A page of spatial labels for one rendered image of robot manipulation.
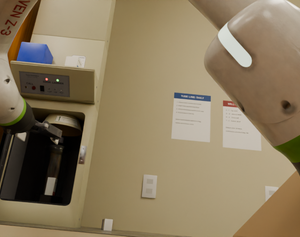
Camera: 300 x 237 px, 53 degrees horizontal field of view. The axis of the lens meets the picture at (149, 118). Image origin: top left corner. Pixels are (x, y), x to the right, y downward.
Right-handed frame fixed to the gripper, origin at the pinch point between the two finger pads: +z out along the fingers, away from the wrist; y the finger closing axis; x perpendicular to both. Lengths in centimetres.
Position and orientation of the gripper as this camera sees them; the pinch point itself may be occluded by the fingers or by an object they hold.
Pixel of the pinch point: (39, 137)
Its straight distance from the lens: 108.5
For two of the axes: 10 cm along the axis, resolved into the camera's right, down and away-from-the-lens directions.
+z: -0.4, 3.4, 9.4
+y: -10.0, -0.9, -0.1
